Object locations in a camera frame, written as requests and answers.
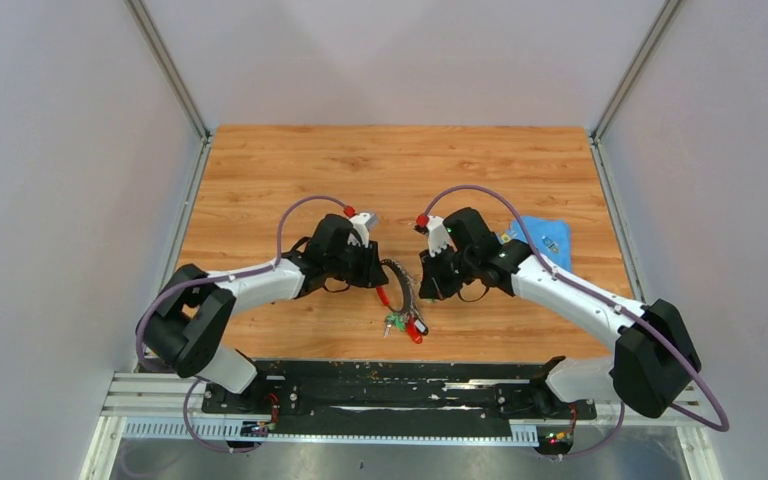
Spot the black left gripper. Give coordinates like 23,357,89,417
325,237,388,288

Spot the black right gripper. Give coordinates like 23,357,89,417
420,240,478,300

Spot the metal key organizer ring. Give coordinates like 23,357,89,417
373,258,425,319

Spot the green key tag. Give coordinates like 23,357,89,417
384,313,406,337

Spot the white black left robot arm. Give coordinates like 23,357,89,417
136,212,388,413

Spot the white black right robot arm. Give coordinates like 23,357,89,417
415,207,701,418

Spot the red key tag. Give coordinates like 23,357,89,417
405,316,429,344

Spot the blue patterned cloth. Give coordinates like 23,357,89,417
521,215,572,271

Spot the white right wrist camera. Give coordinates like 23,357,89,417
425,215,452,258

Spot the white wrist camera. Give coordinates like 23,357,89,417
348,212,378,248
425,215,452,258

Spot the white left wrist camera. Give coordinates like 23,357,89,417
348,212,378,248

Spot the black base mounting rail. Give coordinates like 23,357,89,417
102,357,597,446

